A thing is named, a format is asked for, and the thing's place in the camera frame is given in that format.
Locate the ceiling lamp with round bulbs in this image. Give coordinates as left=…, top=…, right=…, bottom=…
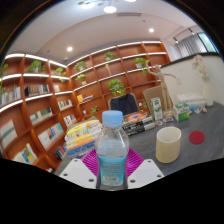
left=78, top=0, right=138, bottom=14

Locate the wooden artist mannequin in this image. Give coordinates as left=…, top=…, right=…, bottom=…
left=148, top=64, right=178, bottom=118

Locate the stack of colourful books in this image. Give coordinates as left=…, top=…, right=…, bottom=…
left=63, top=119, right=103, bottom=158

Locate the clear blue-capped water bottle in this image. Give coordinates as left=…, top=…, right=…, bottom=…
left=94, top=110, right=130, bottom=191

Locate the tall green-white carton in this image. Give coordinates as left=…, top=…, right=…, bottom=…
left=150, top=96, right=164, bottom=121

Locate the small green-white box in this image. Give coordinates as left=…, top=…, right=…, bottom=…
left=172, top=102, right=191, bottom=122

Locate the stack of dark books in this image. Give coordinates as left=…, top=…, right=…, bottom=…
left=121, top=111, right=156, bottom=137

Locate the ceiling air vent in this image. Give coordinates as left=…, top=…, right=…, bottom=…
left=116, top=12, right=143, bottom=18

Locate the brown chair back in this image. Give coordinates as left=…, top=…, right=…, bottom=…
left=142, top=84, right=168, bottom=111

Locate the wooden shelf unit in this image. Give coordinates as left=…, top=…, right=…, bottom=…
left=0, top=39, right=171, bottom=171

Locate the cream cup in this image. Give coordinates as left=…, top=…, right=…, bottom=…
left=155, top=126, right=183, bottom=164

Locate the white vase with flowers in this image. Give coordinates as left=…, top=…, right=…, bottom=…
left=192, top=54, right=214, bottom=108

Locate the dark office chair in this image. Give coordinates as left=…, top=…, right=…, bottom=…
left=107, top=92, right=141, bottom=118

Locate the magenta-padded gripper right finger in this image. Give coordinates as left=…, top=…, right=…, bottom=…
left=124, top=147, right=165, bottom=190

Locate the grey curtain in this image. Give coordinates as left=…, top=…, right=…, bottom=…
left=176, top=34, right=208, bottom=58

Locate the flat round red coaster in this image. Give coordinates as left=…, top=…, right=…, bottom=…
left=188, top=130, right=206, bottom=145

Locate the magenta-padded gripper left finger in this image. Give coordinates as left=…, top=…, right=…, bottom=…
left=58, top=148, right=101, bottom=190

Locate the window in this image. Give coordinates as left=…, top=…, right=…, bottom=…
left=198, top=32, right=219, bottom=54

